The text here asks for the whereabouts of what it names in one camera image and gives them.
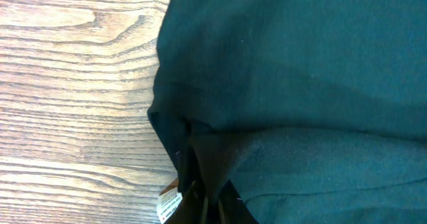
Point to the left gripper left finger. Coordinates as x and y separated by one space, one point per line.
193 207

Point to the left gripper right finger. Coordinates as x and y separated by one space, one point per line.
231 207

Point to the black t-shirt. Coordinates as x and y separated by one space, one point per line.
315 110

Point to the white garment care label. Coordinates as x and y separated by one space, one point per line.
168 201

